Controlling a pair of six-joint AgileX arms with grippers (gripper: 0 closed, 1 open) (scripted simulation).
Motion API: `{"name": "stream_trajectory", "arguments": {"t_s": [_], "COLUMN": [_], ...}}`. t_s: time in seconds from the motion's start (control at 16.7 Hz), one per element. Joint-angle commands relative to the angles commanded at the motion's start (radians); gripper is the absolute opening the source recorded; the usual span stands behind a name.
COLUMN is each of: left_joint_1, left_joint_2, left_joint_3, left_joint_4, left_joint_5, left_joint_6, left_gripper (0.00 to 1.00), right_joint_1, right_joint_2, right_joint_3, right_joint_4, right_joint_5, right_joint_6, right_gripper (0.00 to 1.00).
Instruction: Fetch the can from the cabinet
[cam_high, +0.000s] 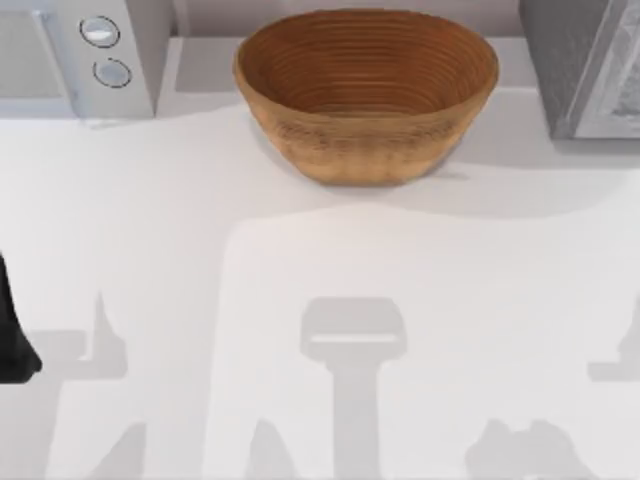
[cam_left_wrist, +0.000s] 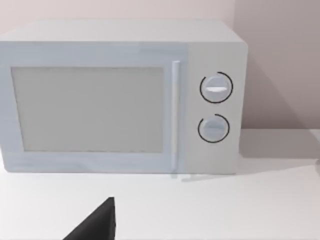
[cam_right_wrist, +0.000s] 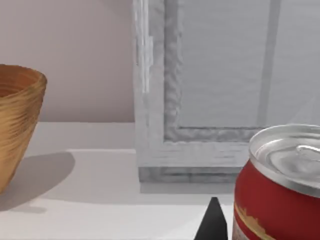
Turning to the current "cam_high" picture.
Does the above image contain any pale microwave oven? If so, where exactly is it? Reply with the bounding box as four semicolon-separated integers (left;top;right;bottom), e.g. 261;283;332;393
0;0;180;129

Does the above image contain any grey cabinet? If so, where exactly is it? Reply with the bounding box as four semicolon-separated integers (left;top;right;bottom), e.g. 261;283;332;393
518;0;640;142

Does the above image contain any brown woven basket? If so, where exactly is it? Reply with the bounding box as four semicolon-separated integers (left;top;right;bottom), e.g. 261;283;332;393
232;10;501;189

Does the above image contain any round microwave knob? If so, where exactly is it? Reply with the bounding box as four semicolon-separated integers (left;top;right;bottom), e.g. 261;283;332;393
78;15;122;49
92;56;134;89

